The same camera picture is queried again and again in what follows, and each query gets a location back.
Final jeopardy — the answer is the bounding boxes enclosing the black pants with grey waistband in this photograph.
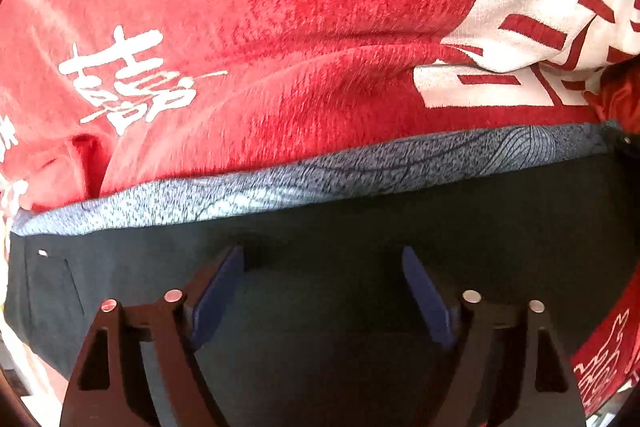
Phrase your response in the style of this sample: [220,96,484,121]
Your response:
[4,119,640,427]

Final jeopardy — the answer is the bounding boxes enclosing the red printed sofa cover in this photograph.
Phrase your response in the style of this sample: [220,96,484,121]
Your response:
[0,0,640,420]

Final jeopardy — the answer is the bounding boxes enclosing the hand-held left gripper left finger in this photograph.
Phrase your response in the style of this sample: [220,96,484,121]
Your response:
[59,245,245,427]

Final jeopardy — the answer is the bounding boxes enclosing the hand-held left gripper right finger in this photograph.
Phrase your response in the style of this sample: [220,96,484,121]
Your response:
[401,246,587,427]

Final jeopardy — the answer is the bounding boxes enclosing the red embroidered satin cushion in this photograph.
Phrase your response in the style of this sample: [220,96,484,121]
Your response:
[584,61,640,134]

